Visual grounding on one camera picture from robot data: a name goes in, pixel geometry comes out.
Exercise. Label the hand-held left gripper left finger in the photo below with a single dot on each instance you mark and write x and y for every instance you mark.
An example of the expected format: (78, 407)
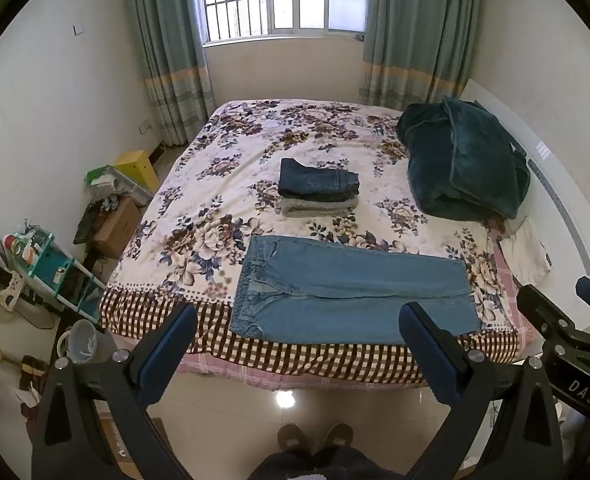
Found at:
(167, 352)

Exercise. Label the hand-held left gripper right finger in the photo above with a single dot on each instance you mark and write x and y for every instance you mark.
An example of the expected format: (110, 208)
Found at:
(427, 355)

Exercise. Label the light blue jeans pants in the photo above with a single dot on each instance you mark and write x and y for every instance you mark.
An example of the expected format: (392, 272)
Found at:
(355, 292)

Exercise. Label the folded grey pants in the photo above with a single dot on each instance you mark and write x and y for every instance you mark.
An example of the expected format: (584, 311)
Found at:
(320, 206)

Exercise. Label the white pillow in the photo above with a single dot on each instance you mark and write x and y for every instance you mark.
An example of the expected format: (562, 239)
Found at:
(525, 252)

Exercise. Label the white headboard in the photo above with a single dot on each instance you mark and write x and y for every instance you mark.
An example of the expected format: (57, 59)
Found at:
(570, 200)

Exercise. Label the brown slipper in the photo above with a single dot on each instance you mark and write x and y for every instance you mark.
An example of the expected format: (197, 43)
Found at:
(291, 439)
(338, 436)

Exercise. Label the brown cardboard box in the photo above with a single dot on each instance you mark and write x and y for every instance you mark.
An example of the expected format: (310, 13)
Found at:
(117, 227)

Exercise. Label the red patterned cloth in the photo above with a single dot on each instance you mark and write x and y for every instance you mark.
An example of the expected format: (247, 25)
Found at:
(32, 385)

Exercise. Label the teal shelf rack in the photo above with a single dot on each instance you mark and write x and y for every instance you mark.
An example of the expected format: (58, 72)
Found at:
(57, 267)

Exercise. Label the person's dark trousers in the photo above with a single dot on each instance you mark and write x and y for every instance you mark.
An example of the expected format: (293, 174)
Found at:
(325, 465)

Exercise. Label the bed with floral sheet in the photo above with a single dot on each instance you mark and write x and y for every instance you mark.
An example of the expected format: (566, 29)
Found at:
(215, 200)

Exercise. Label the dark green blanket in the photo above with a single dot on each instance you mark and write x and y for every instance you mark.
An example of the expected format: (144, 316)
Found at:
(467, 165)

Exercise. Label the clear plastic storage box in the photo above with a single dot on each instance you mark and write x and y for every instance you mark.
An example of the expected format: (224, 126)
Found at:
(120, 185)

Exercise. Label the yellow box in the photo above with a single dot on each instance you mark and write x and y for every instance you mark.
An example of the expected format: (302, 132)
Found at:
(137, 167)

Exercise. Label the folded dark blue jeans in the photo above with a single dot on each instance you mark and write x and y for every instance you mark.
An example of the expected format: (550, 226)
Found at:
(317, 180)

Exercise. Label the grey-green curtain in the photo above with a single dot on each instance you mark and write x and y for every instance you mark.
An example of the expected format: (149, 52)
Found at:
(172, 50)
(415, 35)

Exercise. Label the white wall socket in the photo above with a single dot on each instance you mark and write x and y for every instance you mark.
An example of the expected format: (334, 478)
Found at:
(145, 126)

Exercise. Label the white light switch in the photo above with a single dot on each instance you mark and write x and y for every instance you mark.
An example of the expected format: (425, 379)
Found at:
(78, 29)

